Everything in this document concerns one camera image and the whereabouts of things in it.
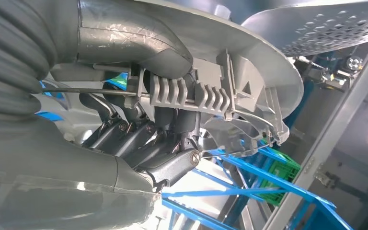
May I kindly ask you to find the blue steel shelf rack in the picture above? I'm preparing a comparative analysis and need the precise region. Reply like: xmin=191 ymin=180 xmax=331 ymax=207
xmin=36 ymin=52 xmax=355 ymax=230

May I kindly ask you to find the white table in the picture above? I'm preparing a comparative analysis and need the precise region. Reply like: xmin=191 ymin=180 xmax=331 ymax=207
xmin=166 ymin=159 xmax=245 ymax=223

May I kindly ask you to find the green plastic crate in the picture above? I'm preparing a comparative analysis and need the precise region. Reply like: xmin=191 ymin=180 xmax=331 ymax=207
xmin=256 ymin=139 xmax=302 ymax=207

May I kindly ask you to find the grey metal beam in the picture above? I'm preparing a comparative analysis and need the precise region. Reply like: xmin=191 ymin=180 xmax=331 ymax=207
xmin=263 ymin=39 xmax=368 ymax=230

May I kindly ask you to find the silver perforated shell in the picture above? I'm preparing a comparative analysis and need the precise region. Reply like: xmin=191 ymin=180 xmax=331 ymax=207
xmin=241 ymin=0 xmax=368 ymax=58

